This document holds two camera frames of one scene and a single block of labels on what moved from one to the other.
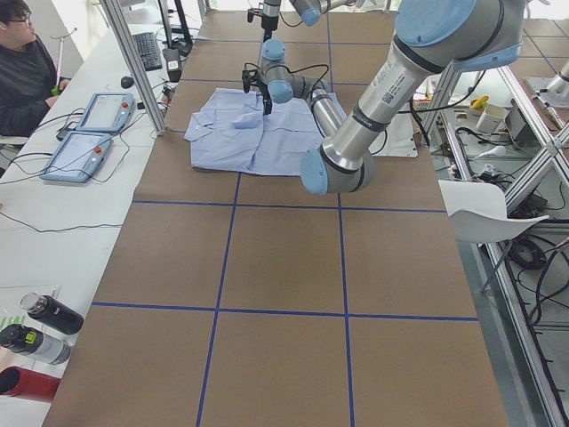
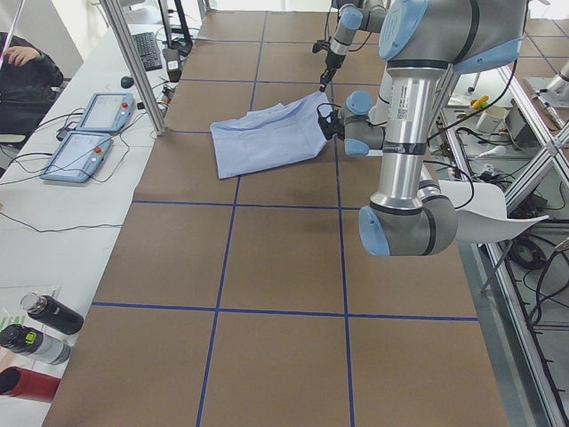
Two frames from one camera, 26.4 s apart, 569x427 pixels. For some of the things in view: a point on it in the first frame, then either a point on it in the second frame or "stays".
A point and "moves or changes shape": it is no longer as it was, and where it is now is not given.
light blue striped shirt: x=236 y=134 moves or changes shape
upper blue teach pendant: x=108 y=112 stays
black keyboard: x=148 y=51 stays
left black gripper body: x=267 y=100 -> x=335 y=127
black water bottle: x=52 y=312 stays
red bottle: x=27 y=383 stays
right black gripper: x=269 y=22 -> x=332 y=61
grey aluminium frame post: x=128 y=47 stays
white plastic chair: x=477 y=212 stays
